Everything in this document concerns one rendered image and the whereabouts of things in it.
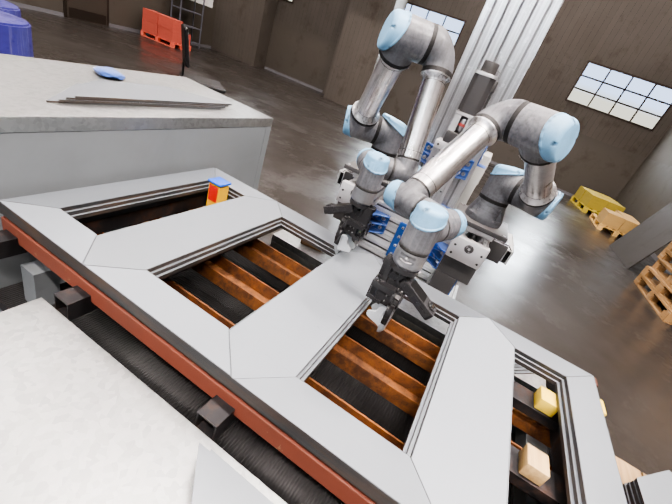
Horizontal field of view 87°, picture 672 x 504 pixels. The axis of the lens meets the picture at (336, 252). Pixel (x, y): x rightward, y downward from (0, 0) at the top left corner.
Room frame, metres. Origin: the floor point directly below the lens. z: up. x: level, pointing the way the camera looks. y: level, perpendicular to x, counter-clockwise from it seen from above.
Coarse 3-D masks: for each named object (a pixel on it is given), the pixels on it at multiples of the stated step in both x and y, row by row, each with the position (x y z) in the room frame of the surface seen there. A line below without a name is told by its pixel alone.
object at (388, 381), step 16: (208, 272) 0.91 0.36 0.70; (224, 272) 0.97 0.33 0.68; (240, 272) 0.96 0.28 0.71; (224, 288) 0.89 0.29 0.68; (240, 288) 0.87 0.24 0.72; (256, 288) 0.93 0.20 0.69; (272, 288) 0.92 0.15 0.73; (256, 304) 0.85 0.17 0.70; (336, 352) 0.76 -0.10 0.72; (352, 352) 0.82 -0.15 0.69; (368, 352) 0.80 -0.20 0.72; (352, 368) 0.74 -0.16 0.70; (368, 368) 0.78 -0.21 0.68; (384, 368) 0.78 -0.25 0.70; (368, 384) 0.72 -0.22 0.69; (384, 384) 0.71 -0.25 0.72; (400, 384) 0.77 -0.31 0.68; (416, 384) 0.75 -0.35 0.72; (400, 400) 0.69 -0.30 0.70; (416, 400) 0.73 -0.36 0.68
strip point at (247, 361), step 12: (240, 348) 0.53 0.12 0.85; (252, 348) 0.54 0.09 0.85; (240, 360) 0.50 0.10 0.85; (252, 360) 0.51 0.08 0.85; (264, 360) 0.52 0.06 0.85; (240, 372) 0.47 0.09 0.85; (252, 372) 0.48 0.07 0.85; (264, 372) 0.49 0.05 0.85; (276, 372) 0.50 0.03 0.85; (288, 372) 0.51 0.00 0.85
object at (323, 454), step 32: (160, 192) 1.05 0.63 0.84; (192, 192) 1.17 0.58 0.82; (288, 224) 1.17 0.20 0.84; (64, 256) 0.61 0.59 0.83; (192, 256) 0.78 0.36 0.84; (352, 320) 0.78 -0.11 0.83; (448, 320) 0.96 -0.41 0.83; (192, 352) 0.49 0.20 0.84; (320, 352) 0.61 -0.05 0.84; (224, 384) 0.46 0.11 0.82; (416, 416) 0.55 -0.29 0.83; (320, 448) 0.39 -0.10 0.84; (576, 448) 0.60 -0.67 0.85; (352, 480) 0.37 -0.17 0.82; (576, 480) 0.53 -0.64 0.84
